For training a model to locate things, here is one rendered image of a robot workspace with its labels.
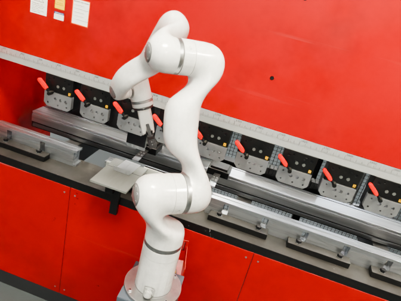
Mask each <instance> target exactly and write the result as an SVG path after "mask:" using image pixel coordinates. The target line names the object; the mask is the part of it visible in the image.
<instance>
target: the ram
mask: <svg viewBox="0 0 401 301"><path fill-rule="evenodd" d="M84 1H88V2H90V14H89V20H88V28H86V27H83V26H79V25H76V24H72V23H71V18H72V5H73V0H65V7H64V11H63V10H59V9H57V8H55V0H48V2H47V16H43V15H40V14H37V13H33V12H30V2H31V0H0V46H3V47H7V48H10V49H12V50H16V51H19V52H22V53H26V54H29V55H32V56H35V57H39V58H42V59H45V60H49V61H51V62H54V63H58V64H61V65H64V66H68V67H71V68H74V69H77V70H81V71H84V72H87V73H91V74H93V75H97V76H100V77H103V78H106V79H110V80H112V79H113V77H114V75H115V73H116V72H117V71H118V70H119V69H120V68H121V67H122V66H123V65H124V64H126V63H128V62H129V61H130V60H132V59H134V58H136V57H137V56H139V55H140V54H141V52H142V51H143V49H144V47H145V45H146V43H147V41H148V39H149V37H150V36H151V34H152V32H153V30H154V28H155V26H156V24H157V22H158V21H159V19H160V18H161V17H162V16H163V15H164V14H165V13H166V12H168V11H172V10H176V11H179V12H181V13H182V14H183V15H184V16H185V17H186V19H187V21H188V23H189V34H188V36H187V39H192V40H196V41H202V42H207V43H210V44H213V45H215V46H216V47H218V48H219V49H220V50H221V52H222V54H223V56H224V61H225V66H224V72H223V75H222V77H221V79H220V80H219V81H218V83H217V84H216V85H215V86H214V87H213V88H212V89H211V91H210V92H209V93H208V94H207V95H206V97H205V99H204V100H203V102H202V105H201V108H203V109H206V110H210V111H213V112H216V113H220V114H222V115H226V116H229V117H232V118H236V119H239V120H241V121H245V122H248V123H252V124H255V125H258V126H261V127H264V128H268V129H271V130H274V131H278V132H280V133H283V134H287V135H290V136H294V137H297V138H299V139H303V140H306V141H309V142H313V143H316V144H319V145H322V146H326V147H329V148H332V149H336V150H338V151H342V152H345V153H349V154H351V155H355V156H358V157H361V158H364V159H368V160H371V161H374V162H378V163H380V164H384V165H387V166H390V167H393V168H397V169H400V170H401V0H84ZM54 11H57V12H59V13H63V14H64V21H61V20H57V19H54ZM0 58H2V59H5V60H9V61H11V62H15V63H18V64H21V65H24V66H28V67H31V68H34V69H37V70H41V71H43V72H47V73H50V74H53V75H56V76H60V77H62V78H66V79H69V80H72V81H75V82H79V83H81V84H85V85H88V86H91V87H94V88H98V89H100V90H104V91H107V92H109V87H110V86H108V85H104V84H101V83H98V82H94V81H91V80H89V79H85V78H81V77H79V76H75V75H72V74H69V73H66V72H62V71H60V70H56V69H53V68H50V67H46V66H43V65H41V64H37V63H34V62H30V61H27V60H24V59H20V58H18V57H14V56H11V55H8V54H5V53H1V52H0ZM148 79H149V84H150V89H151V92H152V93H155V94H158V95H161V96H164V97H168V98H171V97H172V96H174V95H175V94H176V93H178V92H179V91H180V90H182V89H183V88H184V87H185V86H186V84H187V83H188V76H182V75H172V74H167V73H160V72H159V73H157V74H156V75H154V76H152V77H150V78H148ZM199 121H202V122H205V123H209V124H212V125H215V126H218V127H221V128H225V129H227V130H231V131H234V132H237V133H241V134H244V135H246V136H250V137H253V138H256V139H259V140H263V141H265V142H269V143H272V144H275V145H278V146H282V147H285V148H288V149H291V150H294V151H297V152H301V153H304V154H307V155H310V156H314V157H316V158H320V159H323V160H326V161H329V162H333V163H335V164H339V165H342V166H345V167H348V168H352V169H354V170H358V171H361V172H364V173H368V174H371V175H373V176H377V177H380V178H383V179H386V180H390V181H392V182H396V183H400V184H401V177H398V176H395V175H392V174H388V173H385V172H383V171H379V170H376V169H373V168H369V167H366V166H364V165H360V164H357V163H354V162H350V161H347V160H344V159H341V158H337V157H335V156H331V155H328V154H325V153H321V152H318V151H316V150H312V149H309V148H305V147H302V146H299V145H295V144H293V143H290V142H286V141H283V140H280V139H276V138H274V137H270V136H267V135H264V134H261V133H257V132H254V131H251V130H247V129H245V128H242V127H238V126H235V125H232V124H228V123H226V122H223V121H219V120H216V119H213V118H209V117H207V116H203V115H199Z"/></svg>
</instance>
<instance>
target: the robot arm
mask: <svg viewBox="0 0 401 301"><path fill-rule="evenodd" d="M188 34H189V23H188V21H187V19H186V17H185V16H184V15H183V14H182V13H181V12H179V11H176V10H172V11H168V12H166V13H165V14H164V15H163V16H162V17H161V18H160V19H159V21H158V22H157V24H156V26H155V28H154V30H153V32H152V34H151V36H150V37H149V39H148V41H147V43H146V45H145V47H144V49H143V51H142V52H141V54H140V55H139V56H137V57H136V58H134V59H132V60H130V61H129V62H128V63H126V64H124V65H123V66H122V67H121V68H120V69H119V70H118V71H117V72H116V73H115V75H114V77H113V79H112V81H111V83H110V87H109V92H110V95H111V97H112V98H113V99H115V100H124V99H127V98H130V99H131V104H132V108H134V110H136V111H137V112H138V118H139V122H140V126H141V131H142V134H143V135H145V134H146V135H147V142H148V145H149V149H152V148H156V147H157V144H156V139H155V137H154V134H153V133H154V132H155V130H154V123H153V117H152V111H151V108H152V107H153V104H154V102H153V97H152V92H151V89H150V84H149V79H148V78H150V77H152V76H154V75H156V74H157V73H159V72H160V73H167V74H172V75H182V76H188V83H187V84H186V86H185V87H184V88H183V89H182V90H180V91H179V92H178V93H176V94H175V95H174V96H172V97H171V98H170V99H169V100H168V102H167V104H166V106H165V112H164V126H163V134H164V142H165V145H166V147H167V149H168V150H169V151H170V152H171V153H172V154H173V155H174V156H175V157H176V158H177V159H178V160H179V161H180V162H181V165H182V172H181V173H152V174H146V175H143V176H141V177H140V178H138V179H137V181H136V182H135V183H134V186H133V187H132V195H131V196H132V200H133V203H134V205H135V207H136V209H137V211H138V212H139V214H140V215H141V217H142V218H143V219H144V221H145V222H146V233H145V236H144V241H143V247H142V250H141V256H140V261H139V264H138V266H135V267H133V268H132V269H131V270H130V271H128V273H127V274H126V276H125V279H124V289H125V292H126V294H127V296H128V297H129V298H130V299H131V300H132V301H177V299H178V298H179V296H180V293H181V282H180V280H179V278H178V276H177V275H176V274H175V270H176V267H177V263H178V258H179V256H180V251H181V248H182V245H183V240H184V226H183V224H182V223H181V222H180V221H178V220H177V219H175V218H173V217H171V216H168V215H170V214H192V213H198V212H201V211H202V210H204V209H206V208H207V206H208V205H209V203H210V201H211V195H212V192H211V185H210V182H209V179H208V176H207V174H206V171H205V169H204V167H203V164H202V161H201V158H200V155H199V151H198V126H199V114H200V109H201V105H202V102H203V100H204V99H205V97H206V95H207V94H208V93H209V92H210V91H211V89H212V88H213V87H214V86H215V85H216V84H217V83H218V81H219V80H220V79H221V77H222V75H223V72H224V66H225V61H224V56H223V54H222V52H221V50H220V49H219V48H218V47H216V46H215V45H213V44H210V43H207V42H202V41H196V40H192V39H187V36H188Z"/></svg>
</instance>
